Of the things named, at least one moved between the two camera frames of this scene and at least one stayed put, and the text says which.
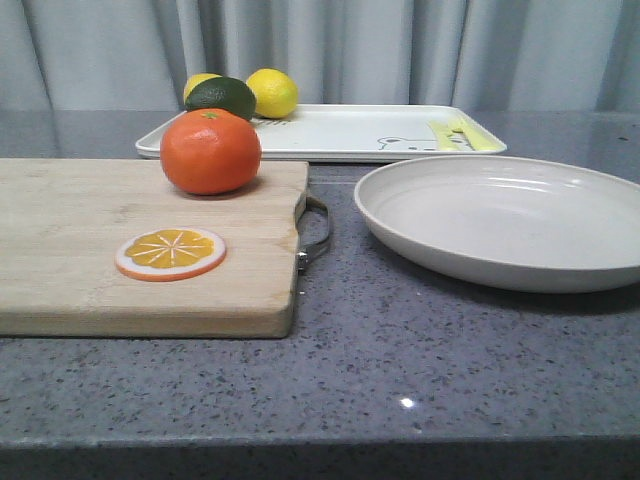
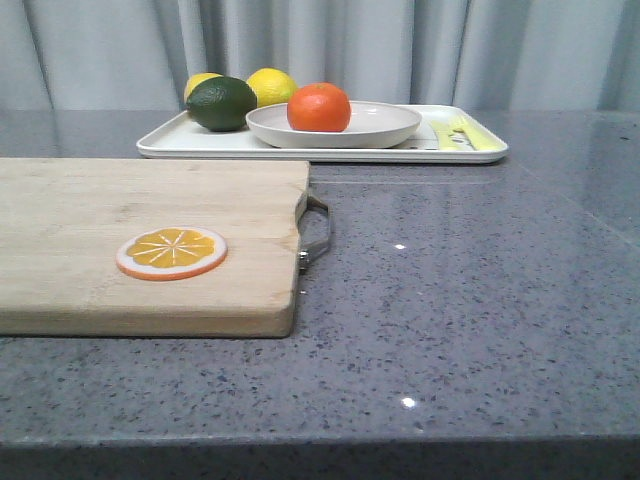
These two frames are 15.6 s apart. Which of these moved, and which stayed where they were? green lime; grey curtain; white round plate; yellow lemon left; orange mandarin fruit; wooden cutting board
Moved: white round plate; orange mandarin fruit
Stayed: grey curtain; wooden cutting board; yellow lemon left; green lime
